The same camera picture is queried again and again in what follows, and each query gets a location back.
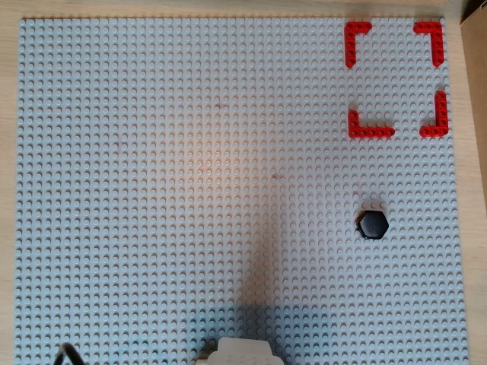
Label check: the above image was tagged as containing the grey Lego baseplate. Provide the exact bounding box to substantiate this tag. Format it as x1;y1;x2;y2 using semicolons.
14;17;469;365

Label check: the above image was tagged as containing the cardboard box back wall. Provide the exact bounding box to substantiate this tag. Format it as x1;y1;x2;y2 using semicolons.
459;18;487;183

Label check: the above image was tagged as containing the red L-shaped Lego bracket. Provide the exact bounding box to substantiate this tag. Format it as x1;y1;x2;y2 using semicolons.
413;21;445;68
419;90;449;138
344;21;373;68
348;109;396;139

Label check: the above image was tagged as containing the black hexagonal Lego piece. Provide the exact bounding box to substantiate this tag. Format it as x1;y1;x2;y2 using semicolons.
355;209;390;240

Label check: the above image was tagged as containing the black camera cable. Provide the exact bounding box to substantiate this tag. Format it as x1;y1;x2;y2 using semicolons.
55;341;88;365

